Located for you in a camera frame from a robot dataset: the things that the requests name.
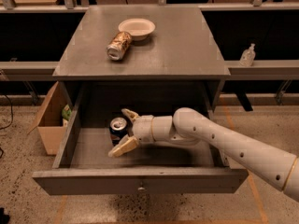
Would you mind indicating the brown cardboard box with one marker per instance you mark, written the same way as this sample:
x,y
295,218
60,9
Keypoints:
x,y
49,121

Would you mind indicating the grey open top drawer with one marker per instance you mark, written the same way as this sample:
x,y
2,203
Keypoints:
x,y
82,165

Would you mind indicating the round metal drawer knob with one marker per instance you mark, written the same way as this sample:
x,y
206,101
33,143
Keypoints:
x,y
141,188

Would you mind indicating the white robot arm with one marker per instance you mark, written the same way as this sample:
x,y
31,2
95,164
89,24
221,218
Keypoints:
x,y
277,167

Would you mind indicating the clear sanitizer pump bottle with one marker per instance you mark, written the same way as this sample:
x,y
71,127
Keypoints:
x,y
248,56

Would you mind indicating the white paper bowl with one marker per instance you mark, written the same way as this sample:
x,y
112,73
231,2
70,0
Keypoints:
x,y
139,29

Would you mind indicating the blue pepsi can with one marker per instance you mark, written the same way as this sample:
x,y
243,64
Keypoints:
x,y
117,129

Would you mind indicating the grey wooden cabinet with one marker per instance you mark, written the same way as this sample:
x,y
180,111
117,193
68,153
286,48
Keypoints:
x,y
181,47

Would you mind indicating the gold crushed soda can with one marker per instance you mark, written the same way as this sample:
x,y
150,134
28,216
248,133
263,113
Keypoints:
x,y
118,46

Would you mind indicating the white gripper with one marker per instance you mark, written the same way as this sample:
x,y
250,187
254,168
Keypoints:
x,y
143,127

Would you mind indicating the green bag in box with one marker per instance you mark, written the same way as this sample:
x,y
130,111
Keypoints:
x,y
66,112

